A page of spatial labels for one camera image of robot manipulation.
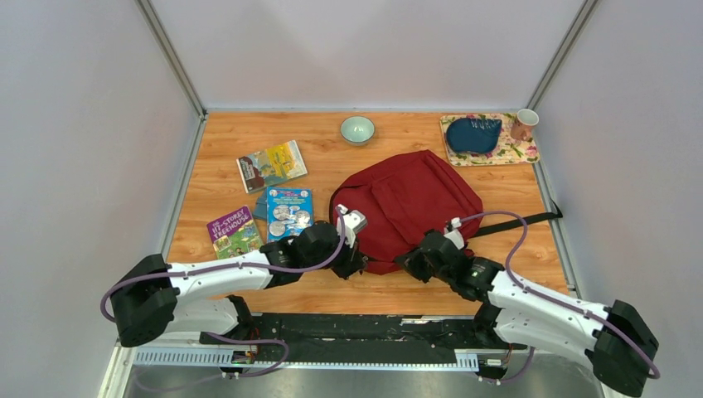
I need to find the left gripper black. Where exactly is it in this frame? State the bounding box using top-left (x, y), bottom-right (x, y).
top-left (303, 231), bottom-right (367, 281)

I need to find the blue comic paperback book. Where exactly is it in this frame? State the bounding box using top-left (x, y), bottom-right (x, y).
top-left (265, 187), bottom-right (313, 242)

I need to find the dark red student backpack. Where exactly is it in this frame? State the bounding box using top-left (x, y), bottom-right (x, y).
top-left (328, 149), bottom-right (564, 276)

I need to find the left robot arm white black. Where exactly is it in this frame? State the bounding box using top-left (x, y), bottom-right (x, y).
top-left (100, 212), bottom-right (366, 347)

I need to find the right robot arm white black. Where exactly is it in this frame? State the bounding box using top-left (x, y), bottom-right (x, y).
top-left (395, 231), bottom-right (661, 397)

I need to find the small blue wallet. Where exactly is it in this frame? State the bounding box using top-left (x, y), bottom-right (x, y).
top-left (252, 192), bottom-right (268, 221)

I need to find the purple treehouse book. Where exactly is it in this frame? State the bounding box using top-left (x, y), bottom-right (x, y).
top-left (206, 206), bottom-right (264, 260)

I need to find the yellow teal cover book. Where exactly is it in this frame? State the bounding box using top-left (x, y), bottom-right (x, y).
top-left (236, 140), bottom-right (308, 194)

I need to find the pale green ceramic bowl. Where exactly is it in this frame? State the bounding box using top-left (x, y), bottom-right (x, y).
top-left (340, 115), bottom-right (376, 146)

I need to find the dark blue leaf plate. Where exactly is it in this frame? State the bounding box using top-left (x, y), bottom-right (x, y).
top-left (445, 118), bottom-right (502, 154)

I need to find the floral rectangular tray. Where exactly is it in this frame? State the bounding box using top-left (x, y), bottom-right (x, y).
top-left (439, 112), bottom-right (540, 167)

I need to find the pink floral mug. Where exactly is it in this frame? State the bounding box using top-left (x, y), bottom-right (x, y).
top-left (511, 109), bottom-right (540, 141)

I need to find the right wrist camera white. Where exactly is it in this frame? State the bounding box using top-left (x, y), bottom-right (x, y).
top-left (444, 217), bottom-right (466, 250)

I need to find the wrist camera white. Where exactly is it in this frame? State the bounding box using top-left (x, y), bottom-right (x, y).
top-left (444, 217), bottom-right (466, 250)
top-left (334, 204), bottom-right (368, 248)

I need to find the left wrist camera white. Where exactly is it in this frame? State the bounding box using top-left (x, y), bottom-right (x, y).
top-left (334, 204), bottom-right (368, 248)

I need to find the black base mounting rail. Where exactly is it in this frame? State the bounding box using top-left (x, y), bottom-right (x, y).
top-left (228, 313), bottom-right (510, 365)

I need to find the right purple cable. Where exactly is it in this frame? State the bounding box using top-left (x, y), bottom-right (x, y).
top-left (455, 211), bottom-right (662, 383)

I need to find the aluminium frame rail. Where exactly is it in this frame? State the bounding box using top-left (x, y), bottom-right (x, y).
top-left (99, 310), bottom-right (616, 398)

